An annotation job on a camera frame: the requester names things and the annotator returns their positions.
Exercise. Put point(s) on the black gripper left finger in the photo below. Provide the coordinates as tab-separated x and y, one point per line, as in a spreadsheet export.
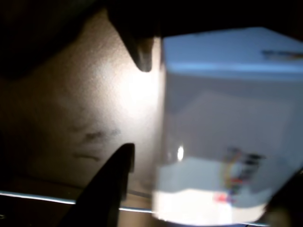
106	189

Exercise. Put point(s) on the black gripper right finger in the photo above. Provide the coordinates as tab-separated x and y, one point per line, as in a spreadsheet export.
139	47

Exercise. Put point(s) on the white and black servo box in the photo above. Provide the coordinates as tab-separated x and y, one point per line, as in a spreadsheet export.
225	118

